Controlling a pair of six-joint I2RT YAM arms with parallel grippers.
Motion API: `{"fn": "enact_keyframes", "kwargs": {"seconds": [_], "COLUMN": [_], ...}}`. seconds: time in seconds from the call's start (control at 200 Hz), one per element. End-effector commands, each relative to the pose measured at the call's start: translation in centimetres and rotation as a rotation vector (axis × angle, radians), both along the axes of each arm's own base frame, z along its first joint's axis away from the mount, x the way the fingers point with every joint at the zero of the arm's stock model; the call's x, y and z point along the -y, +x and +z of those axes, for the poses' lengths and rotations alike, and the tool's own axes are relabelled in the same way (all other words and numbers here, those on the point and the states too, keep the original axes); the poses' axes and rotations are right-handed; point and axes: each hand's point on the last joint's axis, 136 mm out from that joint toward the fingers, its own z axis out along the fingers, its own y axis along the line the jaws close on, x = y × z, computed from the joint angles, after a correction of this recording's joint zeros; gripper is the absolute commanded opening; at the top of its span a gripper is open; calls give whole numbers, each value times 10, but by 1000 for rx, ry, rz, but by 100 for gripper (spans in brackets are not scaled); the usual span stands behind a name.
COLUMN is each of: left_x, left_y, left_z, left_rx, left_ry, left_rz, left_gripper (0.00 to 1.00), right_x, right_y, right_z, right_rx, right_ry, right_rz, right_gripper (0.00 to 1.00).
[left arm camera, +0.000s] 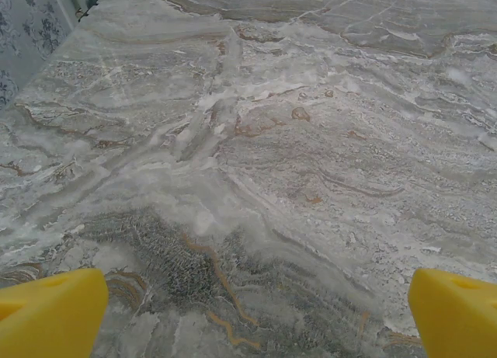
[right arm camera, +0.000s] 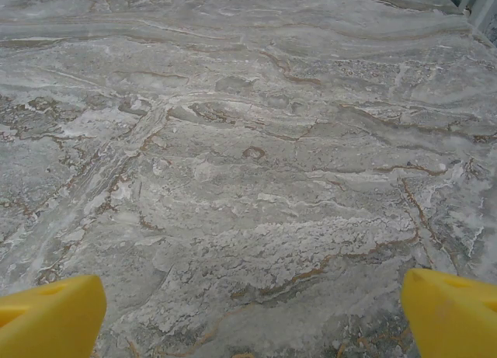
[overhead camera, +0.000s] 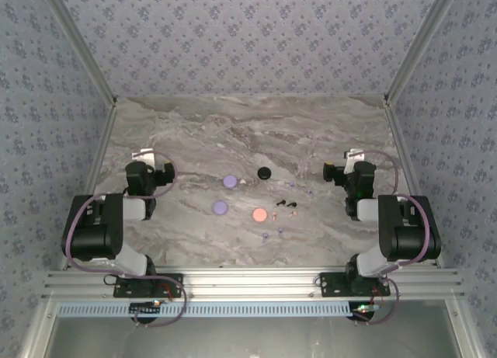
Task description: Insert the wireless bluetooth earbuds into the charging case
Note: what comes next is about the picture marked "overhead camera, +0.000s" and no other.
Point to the small pink screw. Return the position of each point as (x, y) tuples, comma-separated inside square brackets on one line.
[(294, 214)]

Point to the round purple earbud case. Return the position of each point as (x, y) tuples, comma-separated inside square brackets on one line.
[(220, 207), (230, 181)]

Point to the round black earbud case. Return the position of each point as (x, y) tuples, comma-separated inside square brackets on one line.
[(264, 172)]

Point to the round pink earbud case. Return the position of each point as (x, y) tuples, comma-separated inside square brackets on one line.
[(259, 215)]

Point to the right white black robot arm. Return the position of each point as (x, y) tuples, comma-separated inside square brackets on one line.
[(407, 237)]

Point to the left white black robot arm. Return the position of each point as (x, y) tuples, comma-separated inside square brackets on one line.
[(93, 237)]

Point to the grey metal sheet panel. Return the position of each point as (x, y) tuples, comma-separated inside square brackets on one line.
[(252, 338)]

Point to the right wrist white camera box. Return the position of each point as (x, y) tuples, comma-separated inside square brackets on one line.
[(351, 155)]

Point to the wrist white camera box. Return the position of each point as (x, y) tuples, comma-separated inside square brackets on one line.
[(351, 155), (141, 154)]

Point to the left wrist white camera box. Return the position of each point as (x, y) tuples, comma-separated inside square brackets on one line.
[(141, 154)]

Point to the aluminium table side rail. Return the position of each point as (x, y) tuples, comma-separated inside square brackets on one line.
[(96, 160), (400, 140)]

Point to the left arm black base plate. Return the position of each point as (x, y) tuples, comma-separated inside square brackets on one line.
[(171, 282)]

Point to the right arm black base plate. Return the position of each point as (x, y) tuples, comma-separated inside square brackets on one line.
[(330, 286)]

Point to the wide aluminium mounting rail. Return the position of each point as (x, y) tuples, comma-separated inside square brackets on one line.
[(252, 284)]

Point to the aluminium frame post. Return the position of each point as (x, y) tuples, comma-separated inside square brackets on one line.
[(420, 43), (82, 43)]

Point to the aluminium lower side rail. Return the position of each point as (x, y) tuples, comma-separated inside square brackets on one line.
[(466, 331), (37, 331)]

